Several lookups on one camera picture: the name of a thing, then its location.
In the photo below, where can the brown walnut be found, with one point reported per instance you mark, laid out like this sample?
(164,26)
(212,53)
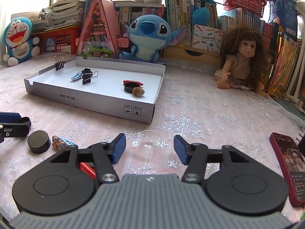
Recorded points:
(138,91)

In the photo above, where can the white cardboard tray box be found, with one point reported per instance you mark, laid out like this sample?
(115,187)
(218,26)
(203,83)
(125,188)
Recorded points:
(104,94)

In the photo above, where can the white pencil print box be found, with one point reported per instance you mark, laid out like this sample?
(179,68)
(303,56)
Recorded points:
(206,38)

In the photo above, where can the black binder clip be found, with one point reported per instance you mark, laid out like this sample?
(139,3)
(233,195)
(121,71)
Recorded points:
(59,63)
(87,75)

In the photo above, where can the blue Stitch plush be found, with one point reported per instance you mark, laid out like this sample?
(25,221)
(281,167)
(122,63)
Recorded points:
(150,34)

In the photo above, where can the brown haired doll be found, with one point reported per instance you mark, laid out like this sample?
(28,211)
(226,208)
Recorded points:
(242,60)

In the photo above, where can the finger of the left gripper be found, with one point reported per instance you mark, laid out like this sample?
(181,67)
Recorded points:
(14,126)

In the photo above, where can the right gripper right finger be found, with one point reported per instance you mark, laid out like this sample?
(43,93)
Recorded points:
(194,156)

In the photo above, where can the red plastic crate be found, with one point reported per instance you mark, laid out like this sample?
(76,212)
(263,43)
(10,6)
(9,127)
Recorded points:
(62,40)

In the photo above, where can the row of shelf books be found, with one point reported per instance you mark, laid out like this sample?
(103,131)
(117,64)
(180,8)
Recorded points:
(179,12)

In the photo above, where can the black round puck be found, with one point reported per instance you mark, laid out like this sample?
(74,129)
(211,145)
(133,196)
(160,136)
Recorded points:
(39,142)

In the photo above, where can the wooden drawer shelf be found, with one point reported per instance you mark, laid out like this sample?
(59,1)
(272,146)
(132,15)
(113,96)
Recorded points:
(179,52)

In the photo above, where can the black round lid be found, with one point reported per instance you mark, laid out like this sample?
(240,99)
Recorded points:
(128,88)

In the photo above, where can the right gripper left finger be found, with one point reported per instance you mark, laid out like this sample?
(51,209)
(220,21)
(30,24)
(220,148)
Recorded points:
(105,155)

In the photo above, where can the stack of books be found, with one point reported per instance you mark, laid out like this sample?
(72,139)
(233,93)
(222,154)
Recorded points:
(61,14)

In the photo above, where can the red cased smartphone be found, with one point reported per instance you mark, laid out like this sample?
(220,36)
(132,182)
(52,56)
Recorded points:
(291,162)

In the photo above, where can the red wire basket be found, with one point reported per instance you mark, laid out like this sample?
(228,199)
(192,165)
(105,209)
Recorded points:
(254,6)

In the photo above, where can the Doraemon plush toy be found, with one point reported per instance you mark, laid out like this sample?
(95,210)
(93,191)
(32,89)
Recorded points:
(20,45)

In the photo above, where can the light blue plastic clip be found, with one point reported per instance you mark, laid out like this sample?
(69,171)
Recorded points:
(77,76)

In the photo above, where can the clear plastic dome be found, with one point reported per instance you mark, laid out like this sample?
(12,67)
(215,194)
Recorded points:
(149,139)

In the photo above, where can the pink triangular toy house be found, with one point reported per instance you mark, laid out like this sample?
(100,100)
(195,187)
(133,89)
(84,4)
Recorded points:
(101,34)

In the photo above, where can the black binder clip on edge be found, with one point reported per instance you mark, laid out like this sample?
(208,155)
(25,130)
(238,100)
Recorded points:
(59,63)

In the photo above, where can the red crayon in tray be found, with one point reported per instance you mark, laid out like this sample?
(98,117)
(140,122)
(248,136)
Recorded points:
(125,82)

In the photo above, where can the colourful patterned blue clip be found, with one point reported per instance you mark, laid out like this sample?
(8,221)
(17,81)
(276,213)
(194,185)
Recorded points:
(59,142)

